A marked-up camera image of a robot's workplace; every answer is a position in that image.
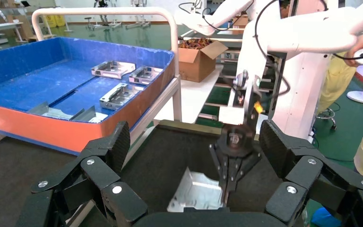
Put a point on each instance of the white side table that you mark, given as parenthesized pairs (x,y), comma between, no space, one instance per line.
(194,97)

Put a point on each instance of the brown cardboard box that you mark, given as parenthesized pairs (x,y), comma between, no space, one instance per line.
(197,62)

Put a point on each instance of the blue corrugated plastic box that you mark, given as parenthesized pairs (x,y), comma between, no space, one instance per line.
(37,78)

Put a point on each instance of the white robot torso column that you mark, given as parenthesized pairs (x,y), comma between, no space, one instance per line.
(297,103)

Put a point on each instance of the blue rounded object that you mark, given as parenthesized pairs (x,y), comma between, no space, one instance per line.
(325,217)

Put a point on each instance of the black container tray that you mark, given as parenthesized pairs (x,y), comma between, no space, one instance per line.
(169,156)

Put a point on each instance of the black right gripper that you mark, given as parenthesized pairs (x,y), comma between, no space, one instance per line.
(235,141)

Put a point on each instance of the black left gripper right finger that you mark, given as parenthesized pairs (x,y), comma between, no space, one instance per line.
(306,175)

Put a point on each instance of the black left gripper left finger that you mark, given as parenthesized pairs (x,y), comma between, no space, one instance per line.
(100,175)

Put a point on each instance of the white idle robot arm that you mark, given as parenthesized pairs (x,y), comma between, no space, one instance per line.
(206,22)

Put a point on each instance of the large black table mat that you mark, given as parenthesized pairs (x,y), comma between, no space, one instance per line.
(6,188)

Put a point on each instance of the person in yellow coat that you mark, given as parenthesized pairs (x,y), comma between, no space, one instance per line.
(338,81)

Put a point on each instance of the silver stamped metal bracket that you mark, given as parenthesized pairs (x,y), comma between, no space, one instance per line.
(119,97)
(89,116)
(112,69)
(197,194)
(145,75)
(48,112)

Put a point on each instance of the white tube frame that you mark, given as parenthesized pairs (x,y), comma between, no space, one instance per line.
(106,11)

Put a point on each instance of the white workbench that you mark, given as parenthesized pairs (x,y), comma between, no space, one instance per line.
(0,28)

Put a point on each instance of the white aluminium table frame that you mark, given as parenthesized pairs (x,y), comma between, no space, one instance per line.
(156,106)

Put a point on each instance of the colourful parts pile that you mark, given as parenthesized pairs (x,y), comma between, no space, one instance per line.
(195,43)

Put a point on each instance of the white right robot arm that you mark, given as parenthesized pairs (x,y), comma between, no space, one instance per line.
(310,34)

